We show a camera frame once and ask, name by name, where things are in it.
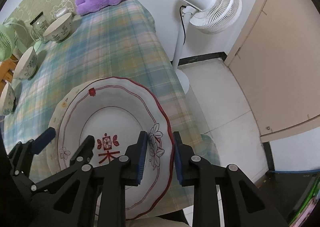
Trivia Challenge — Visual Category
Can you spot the cream floral plate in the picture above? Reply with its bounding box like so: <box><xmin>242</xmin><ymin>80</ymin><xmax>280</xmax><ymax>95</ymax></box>
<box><xmin>46</xmin><ymin>81</ymin><xmax>91</xmax><ymax>174</ymax></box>

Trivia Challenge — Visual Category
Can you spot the green desk fan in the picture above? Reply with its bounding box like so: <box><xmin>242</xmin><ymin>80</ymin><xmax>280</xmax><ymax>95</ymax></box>
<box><xmin>1</xmin><ymin>17</ymin><xmax>42</xmax><ymax>62</ymax></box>

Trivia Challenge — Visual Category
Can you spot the green cartoon wall cloth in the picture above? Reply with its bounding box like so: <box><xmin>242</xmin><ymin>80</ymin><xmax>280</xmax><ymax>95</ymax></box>
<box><xmin>5</xmin><ymin>0</ymin><xmax>76</xmax><ymax>47</ymax></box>

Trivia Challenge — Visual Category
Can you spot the white plate with red rim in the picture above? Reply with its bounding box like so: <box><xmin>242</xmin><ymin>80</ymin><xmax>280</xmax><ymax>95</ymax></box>
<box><xmin>57</xmin><ymin>77</ymin><xmax>174</xmax><ymax>219</ymax></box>

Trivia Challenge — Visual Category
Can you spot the beige cabinet door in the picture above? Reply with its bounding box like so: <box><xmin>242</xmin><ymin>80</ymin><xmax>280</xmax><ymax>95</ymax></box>
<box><xmin>229</xmin><ymin>0</ymin><xmax>319</xmax><ymax>142</ymax></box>

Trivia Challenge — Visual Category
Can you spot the small floral ceramic bowl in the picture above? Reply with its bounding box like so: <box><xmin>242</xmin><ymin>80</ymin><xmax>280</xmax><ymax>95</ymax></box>
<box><xmin>0</xmin><ymin>83</ymin><xmax>16</xmax><ymax>116</ymax></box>

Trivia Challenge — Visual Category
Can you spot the cotton swab container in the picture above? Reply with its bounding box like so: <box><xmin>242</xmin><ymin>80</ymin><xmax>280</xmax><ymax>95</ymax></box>
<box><xmin>54</xmin><ymin>8</ymin><xmax>69</xmax><ymax>18</ymax></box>

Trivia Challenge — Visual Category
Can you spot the large ceramic bowl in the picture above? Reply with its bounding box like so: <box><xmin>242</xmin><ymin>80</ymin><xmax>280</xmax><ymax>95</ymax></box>
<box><xmin>43</xmin><ymin>12</ymin><xmax>73</xmax><ymax>42</ymax></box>

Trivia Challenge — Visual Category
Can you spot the plaid tablecloth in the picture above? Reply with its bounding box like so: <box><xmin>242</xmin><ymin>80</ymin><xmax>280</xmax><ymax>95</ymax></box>
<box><xmin>2</xmin><ymin>0</ymin><xmax>220</xmax><ymax>164</ymax></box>

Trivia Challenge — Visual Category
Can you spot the glass jar with black lid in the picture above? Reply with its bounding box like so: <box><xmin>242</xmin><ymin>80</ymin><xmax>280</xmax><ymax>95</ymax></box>
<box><xmin>30</xmin><ymin>12</ymin><xmax>49</xmax><ymax>43</ymax></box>

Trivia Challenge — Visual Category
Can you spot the white standing fan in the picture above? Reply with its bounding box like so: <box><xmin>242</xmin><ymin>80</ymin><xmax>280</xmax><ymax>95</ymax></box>
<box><xmin>172</xmin><ymin>0</ymin><xmax>242</xmax><ymax>93</ymax></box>

